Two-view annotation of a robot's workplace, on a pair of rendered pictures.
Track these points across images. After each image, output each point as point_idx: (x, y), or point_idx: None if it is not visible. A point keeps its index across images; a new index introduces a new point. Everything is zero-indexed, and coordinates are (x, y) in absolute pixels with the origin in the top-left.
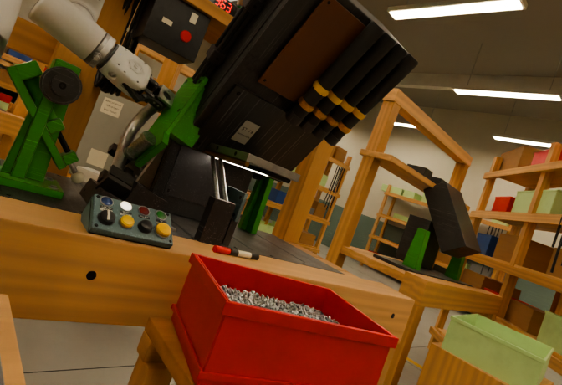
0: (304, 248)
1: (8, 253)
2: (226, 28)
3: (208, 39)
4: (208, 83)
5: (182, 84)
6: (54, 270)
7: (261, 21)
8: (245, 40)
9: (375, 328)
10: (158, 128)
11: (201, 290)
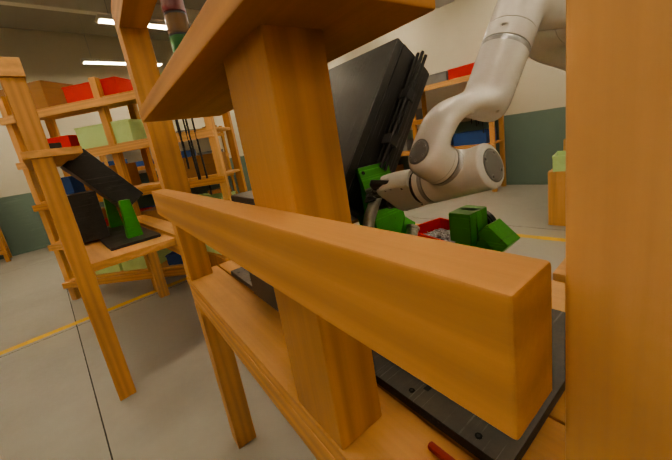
0: (224, 263)
1: None
2: (399, 118)
3: (177, 98)
4: None
5: (362, 177)
6: None
7: (410, 109)
8: (404, 124)
9: (433, 221)
10: (391, 221)
11: None
